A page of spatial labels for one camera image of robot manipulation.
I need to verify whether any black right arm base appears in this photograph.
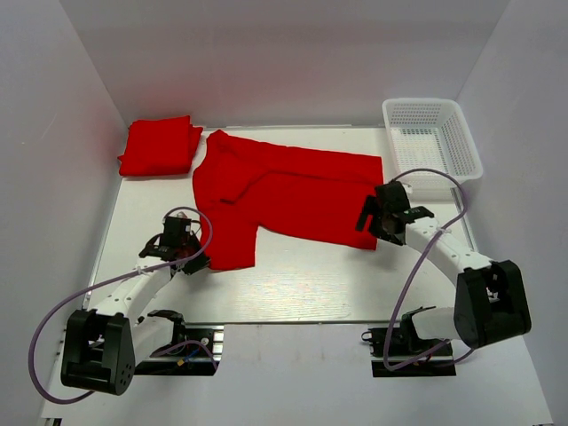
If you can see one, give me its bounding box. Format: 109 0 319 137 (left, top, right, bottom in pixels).
361 327 456 378

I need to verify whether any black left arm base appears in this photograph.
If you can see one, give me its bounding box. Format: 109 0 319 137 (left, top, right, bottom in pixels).
135 325 225 376

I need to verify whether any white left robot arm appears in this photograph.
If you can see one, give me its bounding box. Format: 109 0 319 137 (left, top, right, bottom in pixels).
60 212 209 395

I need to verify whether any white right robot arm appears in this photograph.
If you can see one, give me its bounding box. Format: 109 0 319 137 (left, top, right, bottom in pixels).
356 181 532 354

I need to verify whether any folded red t shirt stack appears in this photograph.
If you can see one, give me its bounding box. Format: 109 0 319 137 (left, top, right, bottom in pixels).
118 115 203 178

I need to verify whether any white plastic basket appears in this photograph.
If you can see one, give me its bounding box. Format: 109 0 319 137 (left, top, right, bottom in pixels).
383 98 483 200

